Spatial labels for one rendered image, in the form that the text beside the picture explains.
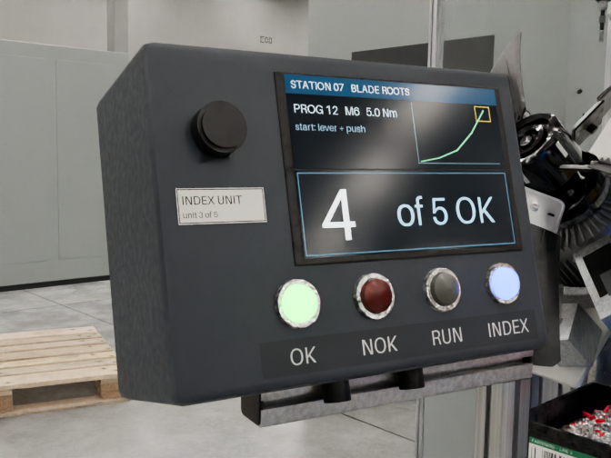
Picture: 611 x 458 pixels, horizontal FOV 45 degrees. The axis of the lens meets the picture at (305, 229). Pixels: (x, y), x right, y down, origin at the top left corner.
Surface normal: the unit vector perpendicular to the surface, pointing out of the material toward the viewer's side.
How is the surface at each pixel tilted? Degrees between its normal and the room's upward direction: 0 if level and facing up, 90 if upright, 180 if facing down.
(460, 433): 90
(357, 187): 75
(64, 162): 90
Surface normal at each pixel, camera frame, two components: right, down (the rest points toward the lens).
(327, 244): 0.48, -0.16
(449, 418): -0.87, 0.04
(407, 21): -0.74, 0.06
